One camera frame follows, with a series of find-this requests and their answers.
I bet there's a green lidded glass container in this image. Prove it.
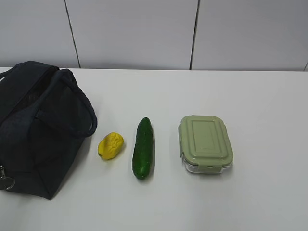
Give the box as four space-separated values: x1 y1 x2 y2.
178 115 233 174

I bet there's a yellow wrinkled fruit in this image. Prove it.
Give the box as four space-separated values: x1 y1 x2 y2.
98 132 124 160

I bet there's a green cucumber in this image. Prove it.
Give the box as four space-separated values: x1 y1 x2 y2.
132 117 154 180

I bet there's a metal zipper pull ring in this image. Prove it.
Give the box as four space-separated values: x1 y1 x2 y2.
0 165 16 192

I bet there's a dark navy lunch bag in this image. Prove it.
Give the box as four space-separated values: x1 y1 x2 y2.
0 61 97 199

